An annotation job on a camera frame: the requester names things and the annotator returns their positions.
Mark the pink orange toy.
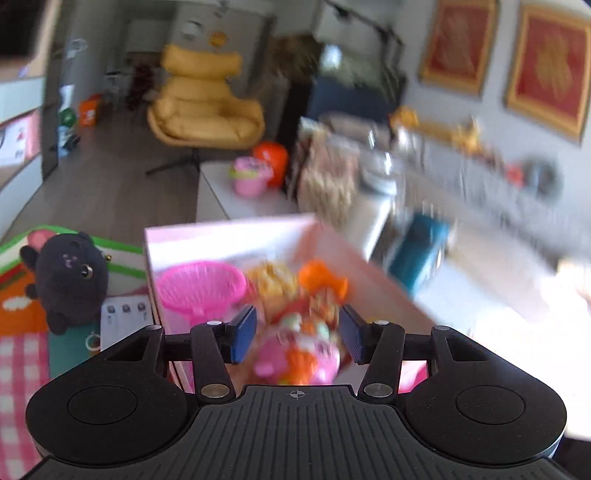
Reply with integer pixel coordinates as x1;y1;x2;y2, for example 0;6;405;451
252;312;341;386

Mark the black plush toy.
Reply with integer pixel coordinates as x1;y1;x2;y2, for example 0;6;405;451
19;232;108;335

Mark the pink plastic basket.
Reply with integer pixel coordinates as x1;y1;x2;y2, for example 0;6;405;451
155;261;247;321

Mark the orange plastic toy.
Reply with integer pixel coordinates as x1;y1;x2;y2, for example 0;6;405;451
297;260;349;302

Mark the pink cardboard box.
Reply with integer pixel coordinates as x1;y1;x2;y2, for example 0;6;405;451
144;215;434;390

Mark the teal thermos bottle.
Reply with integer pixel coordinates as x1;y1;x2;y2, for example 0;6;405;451
384;212;452;297

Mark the white thermos bottle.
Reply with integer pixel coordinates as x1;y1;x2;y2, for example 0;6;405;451
342;167;405;261

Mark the pink toy bucket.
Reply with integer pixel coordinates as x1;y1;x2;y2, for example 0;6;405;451
229;156;273;198

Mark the colourful play mat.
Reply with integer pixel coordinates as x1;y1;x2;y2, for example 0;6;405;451
0;224;153;480

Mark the beige sofa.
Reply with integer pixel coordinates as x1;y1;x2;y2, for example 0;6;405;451
322;110;591;287

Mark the orange toy bucket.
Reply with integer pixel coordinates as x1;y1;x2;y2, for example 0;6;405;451
252;141;290;189

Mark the large glass nut jar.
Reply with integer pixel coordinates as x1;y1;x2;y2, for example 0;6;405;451
287;119;406;231

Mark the yellow duck plush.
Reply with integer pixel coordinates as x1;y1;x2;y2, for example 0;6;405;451
389;106;420;131

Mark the yellow lounge chair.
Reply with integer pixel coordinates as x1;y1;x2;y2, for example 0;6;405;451
145;44;266;176

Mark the orange cardboard box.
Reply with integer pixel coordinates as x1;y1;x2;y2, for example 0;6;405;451
78;94;102;127

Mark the glass fish tank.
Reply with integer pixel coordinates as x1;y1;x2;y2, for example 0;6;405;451
318;28;407;104

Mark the white SF parcel box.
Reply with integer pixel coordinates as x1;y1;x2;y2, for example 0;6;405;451
0;119;28;167

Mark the red framed picture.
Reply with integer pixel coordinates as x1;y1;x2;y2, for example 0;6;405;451
419;0;500;97
505;1;590;144

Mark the white tv cabinet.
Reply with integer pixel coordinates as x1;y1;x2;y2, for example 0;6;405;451
1;65;45;234

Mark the yellow round wall ornament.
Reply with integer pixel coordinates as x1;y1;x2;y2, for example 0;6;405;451
208;31;228;49

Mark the panda wall clock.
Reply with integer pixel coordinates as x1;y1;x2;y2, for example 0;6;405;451
181;19;204;41

